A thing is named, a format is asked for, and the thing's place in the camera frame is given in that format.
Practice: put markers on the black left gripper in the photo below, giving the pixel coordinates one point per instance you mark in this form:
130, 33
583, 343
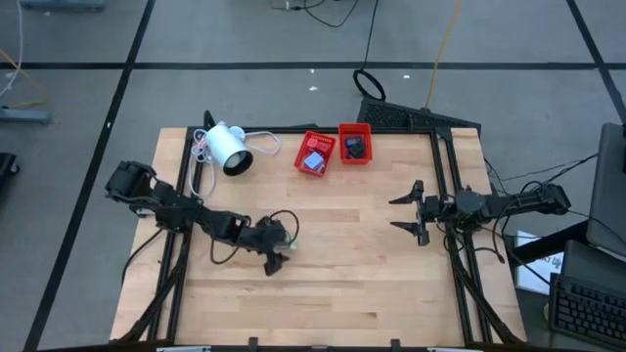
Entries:
266, 239

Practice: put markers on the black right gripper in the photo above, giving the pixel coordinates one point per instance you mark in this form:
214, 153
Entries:
440, 210

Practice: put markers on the green wall charger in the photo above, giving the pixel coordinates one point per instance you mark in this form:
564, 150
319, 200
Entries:
292, 243

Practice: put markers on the red plastic slotted basket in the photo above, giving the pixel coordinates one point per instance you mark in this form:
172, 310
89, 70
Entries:
355, 163
300, 161

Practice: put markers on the black power bank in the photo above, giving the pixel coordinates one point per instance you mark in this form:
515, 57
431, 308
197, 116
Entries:
359, 149

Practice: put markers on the light blue wall charger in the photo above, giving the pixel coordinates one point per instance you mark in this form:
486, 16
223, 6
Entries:
313, 160

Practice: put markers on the blue power bank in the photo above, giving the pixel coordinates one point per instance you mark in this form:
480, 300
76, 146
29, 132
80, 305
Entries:
350, 141

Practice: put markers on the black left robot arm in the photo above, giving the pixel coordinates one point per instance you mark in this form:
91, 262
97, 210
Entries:
176, 210

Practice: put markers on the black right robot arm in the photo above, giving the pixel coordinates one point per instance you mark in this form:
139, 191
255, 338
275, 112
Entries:
518, 205

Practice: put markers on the black table edge clip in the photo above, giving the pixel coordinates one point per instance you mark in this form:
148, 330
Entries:
253, 343
396, 344

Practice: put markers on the black perforated metal box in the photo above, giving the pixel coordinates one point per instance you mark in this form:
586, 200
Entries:
391, 115

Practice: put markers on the black desk leg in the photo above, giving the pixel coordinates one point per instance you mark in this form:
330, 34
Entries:
548, 242

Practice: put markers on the white paper sheet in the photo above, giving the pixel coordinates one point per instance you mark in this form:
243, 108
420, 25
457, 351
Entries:
538, 274

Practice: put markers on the dark grey laptop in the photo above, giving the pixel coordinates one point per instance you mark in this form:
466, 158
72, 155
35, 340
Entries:
596, 264

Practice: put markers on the grey monitor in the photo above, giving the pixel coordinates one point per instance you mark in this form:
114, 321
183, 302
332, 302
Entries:
609, 195

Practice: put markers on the black keyboard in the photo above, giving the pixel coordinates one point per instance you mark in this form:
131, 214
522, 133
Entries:
587, 308

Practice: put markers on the black caster base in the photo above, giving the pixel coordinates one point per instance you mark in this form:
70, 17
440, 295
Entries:
7, 163

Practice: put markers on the grey table foot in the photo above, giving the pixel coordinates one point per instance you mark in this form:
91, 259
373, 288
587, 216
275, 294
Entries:
63, 5
24, 116

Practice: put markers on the black aluminium table frame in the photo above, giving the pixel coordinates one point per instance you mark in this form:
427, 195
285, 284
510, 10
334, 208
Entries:
283, 130

